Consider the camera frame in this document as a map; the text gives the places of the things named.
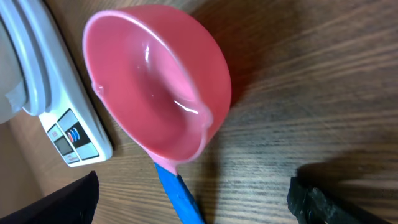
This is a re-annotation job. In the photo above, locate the white digital kitchen scale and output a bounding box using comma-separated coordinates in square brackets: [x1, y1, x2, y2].
[1, 0, 113, 167]

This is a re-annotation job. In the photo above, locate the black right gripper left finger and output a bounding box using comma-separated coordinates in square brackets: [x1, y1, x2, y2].
[1, 171, 100, 224]

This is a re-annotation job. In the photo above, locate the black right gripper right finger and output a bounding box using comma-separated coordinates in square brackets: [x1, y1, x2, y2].
[287, 177, 389, 224]

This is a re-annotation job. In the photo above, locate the white bowl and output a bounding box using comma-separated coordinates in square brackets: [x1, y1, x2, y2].
[0, 19, 27, 124]

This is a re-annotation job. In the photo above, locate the pink scoop with blue handle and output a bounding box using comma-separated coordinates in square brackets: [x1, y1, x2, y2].
[83, 4, 232, 223]

